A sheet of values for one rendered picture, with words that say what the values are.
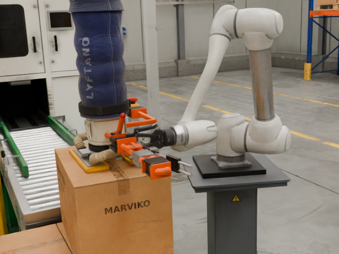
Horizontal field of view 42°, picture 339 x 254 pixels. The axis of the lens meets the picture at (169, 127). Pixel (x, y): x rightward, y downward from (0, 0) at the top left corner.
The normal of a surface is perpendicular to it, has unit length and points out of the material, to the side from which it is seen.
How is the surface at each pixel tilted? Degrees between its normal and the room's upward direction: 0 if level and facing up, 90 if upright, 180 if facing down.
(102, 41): 76
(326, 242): 0
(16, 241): 0
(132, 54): 90
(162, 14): 90
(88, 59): 110
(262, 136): 104
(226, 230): 90
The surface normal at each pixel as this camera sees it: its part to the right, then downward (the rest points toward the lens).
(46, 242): -0.04, -0.97
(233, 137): -0.40, 0.11
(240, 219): 0.11, 0.23
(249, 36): -0.44, 0.58
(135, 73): 0.43, 0.19
